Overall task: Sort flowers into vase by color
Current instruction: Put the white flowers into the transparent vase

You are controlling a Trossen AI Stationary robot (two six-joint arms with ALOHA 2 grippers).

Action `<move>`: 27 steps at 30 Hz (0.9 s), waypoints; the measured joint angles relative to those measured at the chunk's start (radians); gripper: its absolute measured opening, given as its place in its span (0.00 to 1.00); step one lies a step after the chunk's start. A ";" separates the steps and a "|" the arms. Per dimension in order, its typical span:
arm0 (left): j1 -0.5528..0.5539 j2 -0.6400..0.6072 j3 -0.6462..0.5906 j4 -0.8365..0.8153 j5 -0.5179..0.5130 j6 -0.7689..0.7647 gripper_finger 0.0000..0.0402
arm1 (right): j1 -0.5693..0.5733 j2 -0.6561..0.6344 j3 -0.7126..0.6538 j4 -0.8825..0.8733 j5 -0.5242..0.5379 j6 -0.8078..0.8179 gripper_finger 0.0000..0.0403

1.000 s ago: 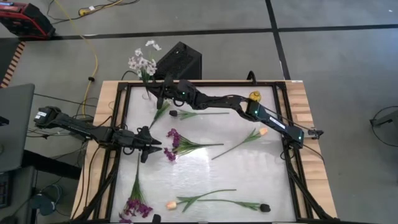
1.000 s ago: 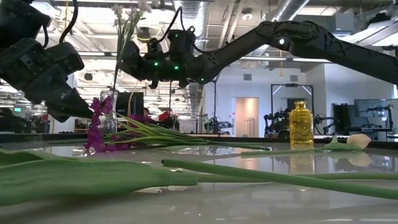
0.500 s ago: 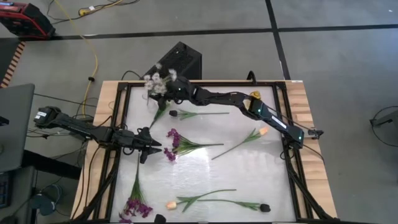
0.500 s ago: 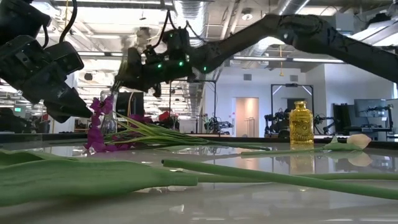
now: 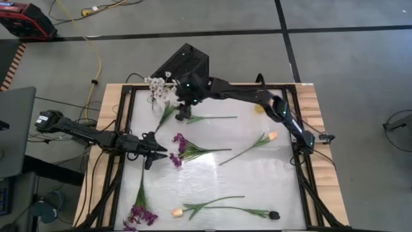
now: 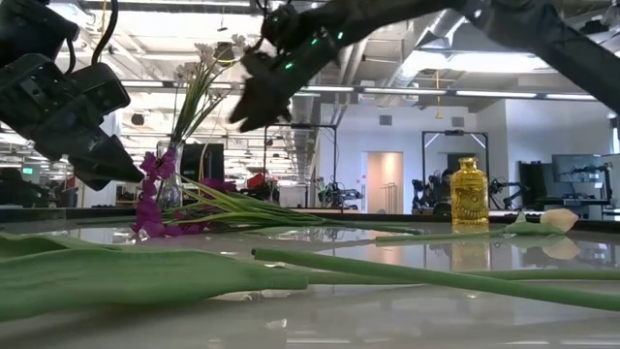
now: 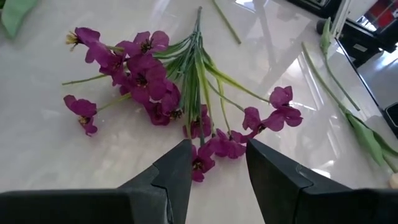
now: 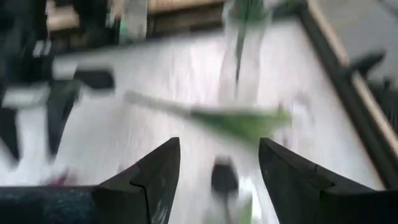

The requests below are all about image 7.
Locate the black box white label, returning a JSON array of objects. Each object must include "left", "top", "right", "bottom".
[{"left": 338, "top": 18, "right": 398, "bottom": 68}]

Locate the purple flower bunch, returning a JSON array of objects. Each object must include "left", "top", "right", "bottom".
[{"left": 61, "top": 6, "right": 304, "bottom": 184}]

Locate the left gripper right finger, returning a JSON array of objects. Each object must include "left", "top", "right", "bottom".
[{"left": 246, "top": 138, "right": 398, "bottom": 224}]

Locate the red office chair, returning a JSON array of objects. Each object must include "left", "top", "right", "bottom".
[{"left": 357, "top": 0, "right": 398, "bottom": 32}]

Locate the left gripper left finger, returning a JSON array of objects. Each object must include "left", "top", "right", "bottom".
[{"left": 0, "top": 139, "right": 193, "bottom": 224}]

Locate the aluminium extrusion post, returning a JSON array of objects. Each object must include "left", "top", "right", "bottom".
[{"left": 330, "top": 0, "right": 352, "bottom": 37}]

